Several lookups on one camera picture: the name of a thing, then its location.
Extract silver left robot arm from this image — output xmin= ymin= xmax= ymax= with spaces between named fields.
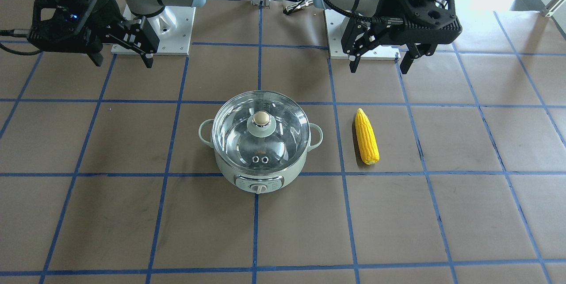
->
xmin=315 ymin=0 xmax=463 ymax=74

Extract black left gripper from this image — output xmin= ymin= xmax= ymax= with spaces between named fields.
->
xmin=341 ymin=0 xmax=463 ymax=74

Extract glass pot lid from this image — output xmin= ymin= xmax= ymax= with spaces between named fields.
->
xmin=210 ymin=90 xmax=317 ymax=176

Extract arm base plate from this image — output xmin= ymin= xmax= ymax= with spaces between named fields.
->
xmin=324 ymin=10 xmax=409 ymax=60
xmin=149 ymin=6 xmax=196 ymax=56

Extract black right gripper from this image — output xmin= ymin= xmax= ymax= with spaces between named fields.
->
xmin=27 ymin=0 xmax=160 ymax=69

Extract pale green electric pot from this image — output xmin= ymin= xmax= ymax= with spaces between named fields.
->
xmin=198 ymin=91 xmax=324 ymax=195

